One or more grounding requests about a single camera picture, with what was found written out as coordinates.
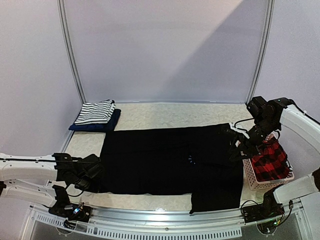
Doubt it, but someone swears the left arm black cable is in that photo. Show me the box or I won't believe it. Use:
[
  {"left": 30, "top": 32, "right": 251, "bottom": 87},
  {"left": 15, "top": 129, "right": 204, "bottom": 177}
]
[{"left": 0, "top": 156, "right": 87, "bottom": 198}]

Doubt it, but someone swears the pink perforated laundry basket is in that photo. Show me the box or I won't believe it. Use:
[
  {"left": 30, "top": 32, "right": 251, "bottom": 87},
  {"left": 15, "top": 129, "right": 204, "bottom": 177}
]
[{"left": 241, "top": 133, "right": 295, "bottom": 192}]

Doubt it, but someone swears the left aluminium corner post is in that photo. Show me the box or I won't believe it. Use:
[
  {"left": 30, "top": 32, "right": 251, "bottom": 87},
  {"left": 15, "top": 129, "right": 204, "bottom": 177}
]
[{"left": 57, "top": 0, "right": 86, "bottom": 104}]

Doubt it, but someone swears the black white striped tank top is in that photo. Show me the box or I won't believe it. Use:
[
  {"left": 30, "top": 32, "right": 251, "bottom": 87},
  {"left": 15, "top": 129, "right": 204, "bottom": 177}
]
[{"left": 74, "top": 99, "right": 116, "bottom": 125}]

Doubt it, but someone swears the aluminium front rail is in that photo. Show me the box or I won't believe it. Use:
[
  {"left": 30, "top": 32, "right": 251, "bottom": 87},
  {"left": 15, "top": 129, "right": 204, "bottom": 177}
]
[{"left": 21, "top": 200, "right": 317, "bottom": 240}]

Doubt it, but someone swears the aluminium corner post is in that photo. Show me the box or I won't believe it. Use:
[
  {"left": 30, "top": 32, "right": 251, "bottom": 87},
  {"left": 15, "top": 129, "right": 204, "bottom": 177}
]
[
  {"left": 245, "top": 0, "right": 275, "bottom": 105},
  {"left": 57, "top": 0, "right": 86, "bottom": 104}
]

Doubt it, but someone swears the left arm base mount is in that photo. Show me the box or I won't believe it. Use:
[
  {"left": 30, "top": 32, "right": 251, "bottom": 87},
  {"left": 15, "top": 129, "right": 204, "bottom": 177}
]
[{"left": 48, "top": 185, "right": 93, "bottom": 223}]

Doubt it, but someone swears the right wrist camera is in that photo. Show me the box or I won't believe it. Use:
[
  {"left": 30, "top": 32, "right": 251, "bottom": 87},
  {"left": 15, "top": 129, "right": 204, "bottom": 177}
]
[{"left": 221, "top": 122, "right": 250, "bottom": 139}]

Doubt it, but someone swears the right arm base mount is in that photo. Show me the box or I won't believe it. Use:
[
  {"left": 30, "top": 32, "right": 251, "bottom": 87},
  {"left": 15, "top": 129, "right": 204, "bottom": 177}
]
[{"left": 240, "top": 188, "right": 293, "bottom": 226}]

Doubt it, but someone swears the red black plaid shirt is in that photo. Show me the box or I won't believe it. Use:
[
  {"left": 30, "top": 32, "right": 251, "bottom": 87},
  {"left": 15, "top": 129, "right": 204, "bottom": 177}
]
[{"left": 251, "top": 137, "right": 293, "bottom": 182}]

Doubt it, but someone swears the folded blue garment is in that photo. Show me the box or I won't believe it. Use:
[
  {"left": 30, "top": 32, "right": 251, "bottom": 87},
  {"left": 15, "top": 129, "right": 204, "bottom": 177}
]
[{"left": 68, "top": 108, "right": 121, "bottom": 133}]

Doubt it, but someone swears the black garment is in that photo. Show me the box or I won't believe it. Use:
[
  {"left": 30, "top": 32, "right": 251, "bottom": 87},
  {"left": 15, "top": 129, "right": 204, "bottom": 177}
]
[{"left": 98, "top": 123, "right": 244, "bottom": 213}]

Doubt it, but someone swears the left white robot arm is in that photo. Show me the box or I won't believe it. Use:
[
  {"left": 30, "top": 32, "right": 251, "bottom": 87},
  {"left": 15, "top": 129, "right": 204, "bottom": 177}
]
[{"left": 0, "top": 153, "right": 104, "bottom": 217}]

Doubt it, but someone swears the right aluminium corner post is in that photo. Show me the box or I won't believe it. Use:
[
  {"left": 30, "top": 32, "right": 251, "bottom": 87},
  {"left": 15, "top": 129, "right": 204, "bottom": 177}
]
[{"left": 245, "top": 0, "right": 275, "bottom": 105}]

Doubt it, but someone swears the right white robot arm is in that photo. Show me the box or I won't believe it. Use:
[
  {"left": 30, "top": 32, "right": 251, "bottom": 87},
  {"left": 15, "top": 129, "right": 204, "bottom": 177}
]
[{"left": 226, "top": 96, "right": 320, "bottom": 218}]

